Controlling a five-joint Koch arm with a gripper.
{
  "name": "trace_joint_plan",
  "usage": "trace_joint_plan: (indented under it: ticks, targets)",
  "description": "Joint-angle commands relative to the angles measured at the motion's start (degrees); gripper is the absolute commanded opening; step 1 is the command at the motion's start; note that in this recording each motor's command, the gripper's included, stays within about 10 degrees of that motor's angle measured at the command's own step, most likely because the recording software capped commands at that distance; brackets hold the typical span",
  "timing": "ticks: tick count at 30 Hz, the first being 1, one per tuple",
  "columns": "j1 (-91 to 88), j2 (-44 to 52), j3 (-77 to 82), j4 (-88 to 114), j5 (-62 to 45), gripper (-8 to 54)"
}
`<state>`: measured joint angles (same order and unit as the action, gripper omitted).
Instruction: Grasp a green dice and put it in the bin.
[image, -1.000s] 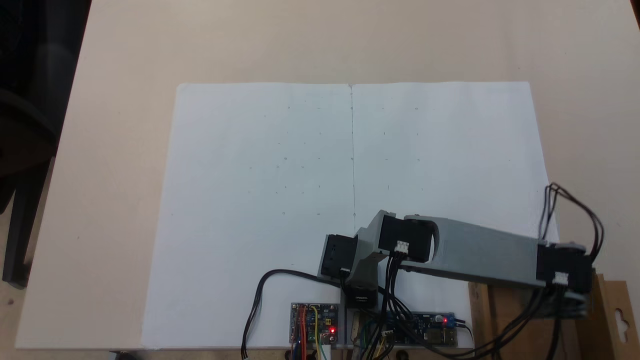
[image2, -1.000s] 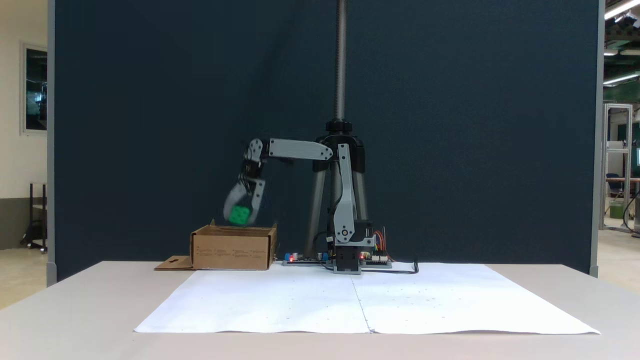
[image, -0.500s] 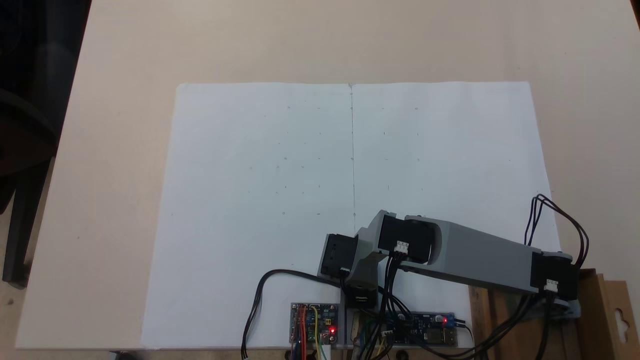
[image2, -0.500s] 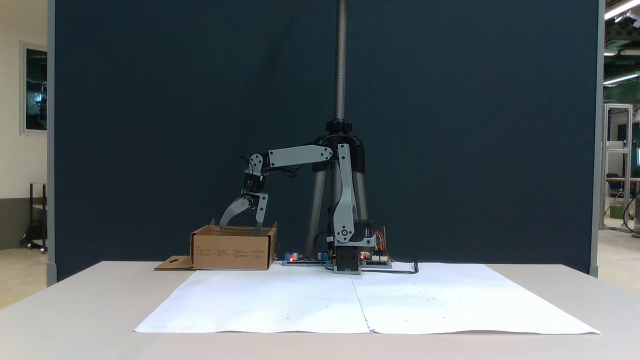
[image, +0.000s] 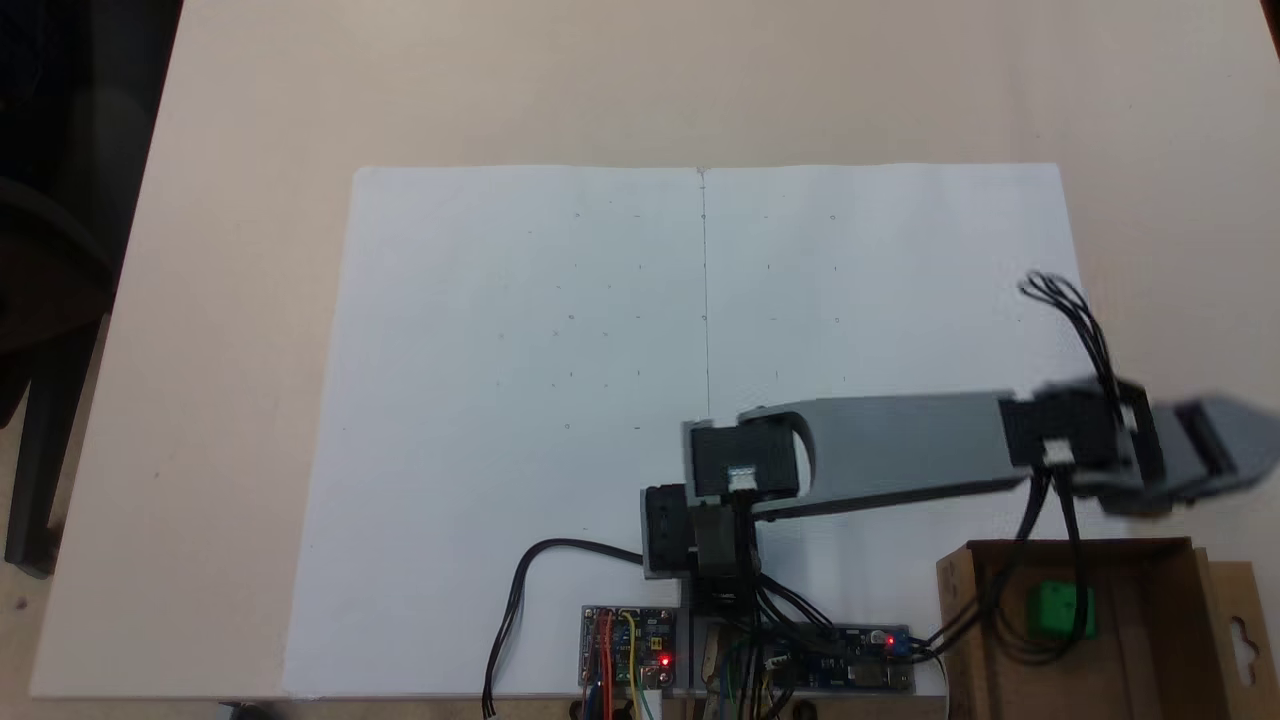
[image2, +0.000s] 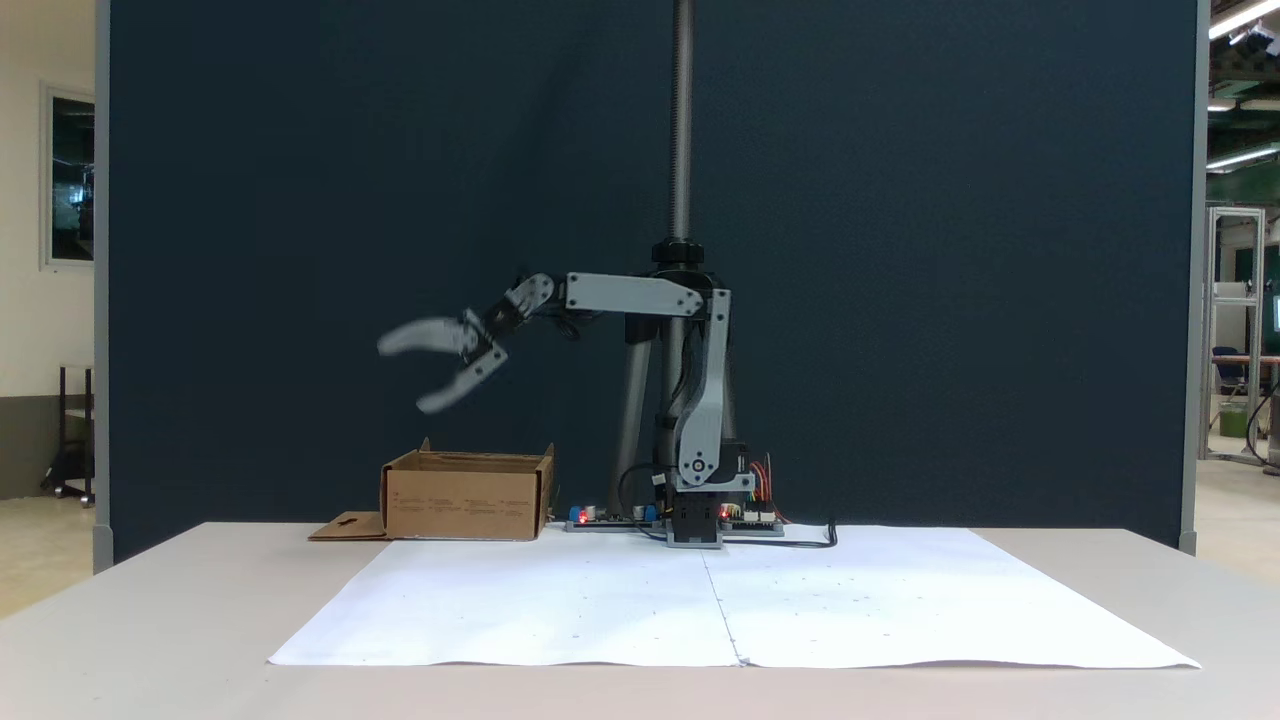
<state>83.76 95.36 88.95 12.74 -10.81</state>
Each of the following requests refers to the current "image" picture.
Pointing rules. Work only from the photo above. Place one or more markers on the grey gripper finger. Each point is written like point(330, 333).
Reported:
point(1255, 440)

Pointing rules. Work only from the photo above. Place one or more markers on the green die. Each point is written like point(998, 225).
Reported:
point(1050, 606)

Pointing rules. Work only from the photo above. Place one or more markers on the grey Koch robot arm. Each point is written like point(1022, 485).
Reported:
point(900, 450)

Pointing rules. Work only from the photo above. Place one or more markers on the brown cardboard box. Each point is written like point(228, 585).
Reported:
point(1150, 630)

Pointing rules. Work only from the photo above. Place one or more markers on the white paper sheet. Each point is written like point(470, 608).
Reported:
point(900, 300)
point(450, 400)

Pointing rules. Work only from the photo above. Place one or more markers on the blue circuit board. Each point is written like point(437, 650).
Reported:
point(860, 665)

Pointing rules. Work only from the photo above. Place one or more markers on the black chair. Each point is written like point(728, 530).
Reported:
point(60, 200)

